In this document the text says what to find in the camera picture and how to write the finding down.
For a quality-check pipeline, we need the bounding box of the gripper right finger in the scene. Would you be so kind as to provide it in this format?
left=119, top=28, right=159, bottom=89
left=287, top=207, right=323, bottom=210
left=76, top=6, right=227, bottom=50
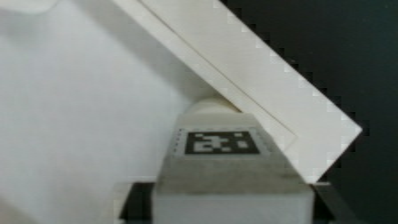
left=310, top=183, right=367, bottom=224

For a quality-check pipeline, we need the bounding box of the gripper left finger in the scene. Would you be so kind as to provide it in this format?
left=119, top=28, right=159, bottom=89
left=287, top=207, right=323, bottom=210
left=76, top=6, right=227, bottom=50
left=101, top=181, right=154, bottom=224

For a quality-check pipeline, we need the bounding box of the white table leg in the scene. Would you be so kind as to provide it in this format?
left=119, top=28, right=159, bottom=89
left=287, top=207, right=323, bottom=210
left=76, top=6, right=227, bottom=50
left=151, top=98, right=314, bottom=224

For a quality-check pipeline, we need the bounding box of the white square tabletop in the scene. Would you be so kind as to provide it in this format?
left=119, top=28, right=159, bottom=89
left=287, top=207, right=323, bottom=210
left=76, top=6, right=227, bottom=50
left=0, top=0, right=364, bottom=224

